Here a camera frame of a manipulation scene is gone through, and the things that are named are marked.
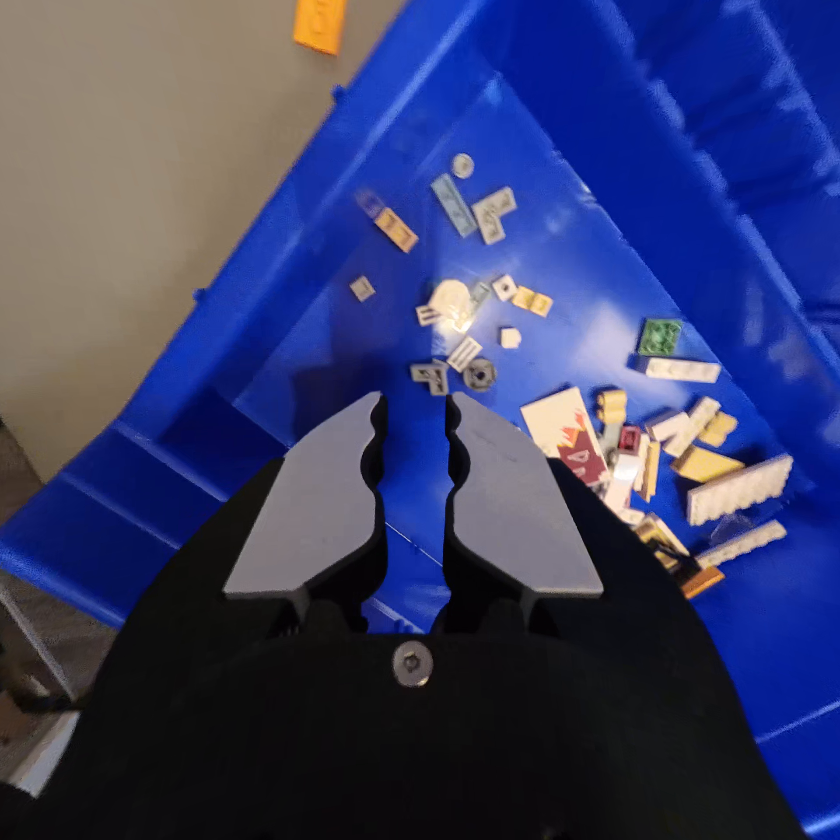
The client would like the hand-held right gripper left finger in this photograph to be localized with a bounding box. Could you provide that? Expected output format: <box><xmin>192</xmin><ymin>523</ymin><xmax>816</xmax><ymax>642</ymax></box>
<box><xmin>222</xmin><ymin>392</ymin><xmax>389</xmax><ymax>630</ymax></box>

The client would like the blue plastic bin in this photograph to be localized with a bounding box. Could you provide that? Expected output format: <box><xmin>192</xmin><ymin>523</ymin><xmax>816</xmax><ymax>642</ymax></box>
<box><xmin>0</xmin><ymin>0</ymin><xmax>840</xmax><ymax>840</ymax></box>

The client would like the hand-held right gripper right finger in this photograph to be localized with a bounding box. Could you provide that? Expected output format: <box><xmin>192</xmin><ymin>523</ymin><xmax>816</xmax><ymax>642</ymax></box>
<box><xmin>442</xmin><ymin>392</ymin><xmax>605</xmax><ymax>632</ymax></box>

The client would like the heap of toy bricks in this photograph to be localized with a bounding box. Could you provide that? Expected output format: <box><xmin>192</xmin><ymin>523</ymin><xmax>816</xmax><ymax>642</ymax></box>
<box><xmin>348</xmin><ymin>152</ymin><xmax>796</xmax><ymax>601</ymax></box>

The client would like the orange toy brick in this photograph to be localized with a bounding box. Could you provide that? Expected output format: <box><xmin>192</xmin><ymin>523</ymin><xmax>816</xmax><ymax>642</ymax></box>
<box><xmin>292</xmin><ymin>0</ymin><xmax>347</xmax><ymax>56</ymax></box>

